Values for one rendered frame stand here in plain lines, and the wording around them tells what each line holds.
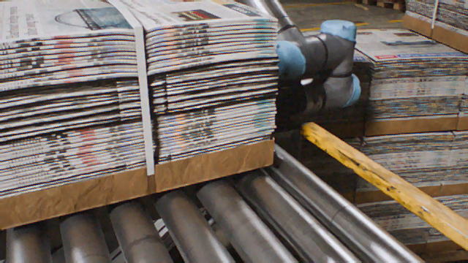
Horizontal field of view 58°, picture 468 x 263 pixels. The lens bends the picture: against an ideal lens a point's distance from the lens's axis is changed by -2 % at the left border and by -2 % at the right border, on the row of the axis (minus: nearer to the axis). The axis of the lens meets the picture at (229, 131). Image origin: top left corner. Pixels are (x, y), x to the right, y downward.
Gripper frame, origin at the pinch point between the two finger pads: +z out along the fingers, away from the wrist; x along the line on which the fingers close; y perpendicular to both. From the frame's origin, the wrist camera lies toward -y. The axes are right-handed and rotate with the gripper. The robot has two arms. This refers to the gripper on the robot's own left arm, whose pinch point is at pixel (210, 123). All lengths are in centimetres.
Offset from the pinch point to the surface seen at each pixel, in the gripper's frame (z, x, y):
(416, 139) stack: -67, -5, -20
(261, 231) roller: 8.3, 35.7, 1.8
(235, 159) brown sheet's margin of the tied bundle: 5.9, 23.4, 5.0
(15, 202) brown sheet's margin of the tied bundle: 34.7, 23.6, 6.0
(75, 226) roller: 28.7, 25.1, 1.7
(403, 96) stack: -61, -7, -6
